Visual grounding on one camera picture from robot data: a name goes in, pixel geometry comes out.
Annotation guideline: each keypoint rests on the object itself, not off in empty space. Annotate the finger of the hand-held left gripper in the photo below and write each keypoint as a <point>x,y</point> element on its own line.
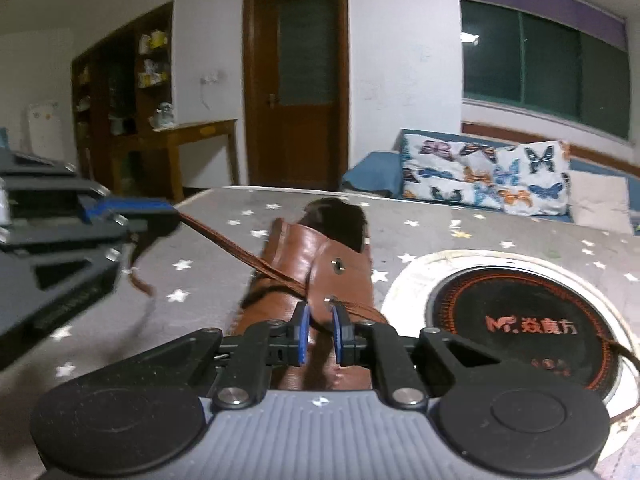
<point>130,208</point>
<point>155,227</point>

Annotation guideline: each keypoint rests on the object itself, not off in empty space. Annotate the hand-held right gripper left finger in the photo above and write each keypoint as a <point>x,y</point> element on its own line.
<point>301,332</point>

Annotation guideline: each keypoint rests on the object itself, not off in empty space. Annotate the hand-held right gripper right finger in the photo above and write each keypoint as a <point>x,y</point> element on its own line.
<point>342,332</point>

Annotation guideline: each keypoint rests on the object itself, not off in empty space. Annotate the brown shoelace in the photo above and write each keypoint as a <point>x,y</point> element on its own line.
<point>225,242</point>

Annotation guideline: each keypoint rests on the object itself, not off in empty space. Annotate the brown leather shoe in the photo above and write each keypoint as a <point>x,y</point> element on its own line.
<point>295,255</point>

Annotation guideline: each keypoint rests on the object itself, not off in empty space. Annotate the grey star-print table cover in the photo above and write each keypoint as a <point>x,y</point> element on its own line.
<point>210,280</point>

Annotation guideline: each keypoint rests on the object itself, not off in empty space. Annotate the wooden side table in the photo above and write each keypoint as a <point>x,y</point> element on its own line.
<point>200,130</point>

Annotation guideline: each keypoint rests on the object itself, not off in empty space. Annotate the white refrigerator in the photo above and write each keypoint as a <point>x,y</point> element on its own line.
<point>45,130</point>

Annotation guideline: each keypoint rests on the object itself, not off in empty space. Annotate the dark wooden shelf cabinet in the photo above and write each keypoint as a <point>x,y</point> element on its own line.
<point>125,85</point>

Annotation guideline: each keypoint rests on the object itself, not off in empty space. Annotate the blue sofa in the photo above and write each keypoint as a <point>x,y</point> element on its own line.
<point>370,170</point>

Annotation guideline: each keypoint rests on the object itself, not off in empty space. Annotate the wooden door with glass pane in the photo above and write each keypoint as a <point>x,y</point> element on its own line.
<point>300,135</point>

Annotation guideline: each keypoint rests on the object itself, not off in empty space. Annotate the black round induction cooktop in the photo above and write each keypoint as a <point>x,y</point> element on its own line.
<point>525,310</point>

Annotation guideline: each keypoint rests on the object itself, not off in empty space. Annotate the butterfly print pillow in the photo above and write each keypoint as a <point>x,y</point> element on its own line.
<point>475,175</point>

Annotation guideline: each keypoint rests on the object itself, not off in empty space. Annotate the beige pillow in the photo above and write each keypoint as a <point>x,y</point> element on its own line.
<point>597,200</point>

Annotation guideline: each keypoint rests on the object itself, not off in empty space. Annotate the green-framed window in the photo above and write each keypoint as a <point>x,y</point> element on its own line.
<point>525,60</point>

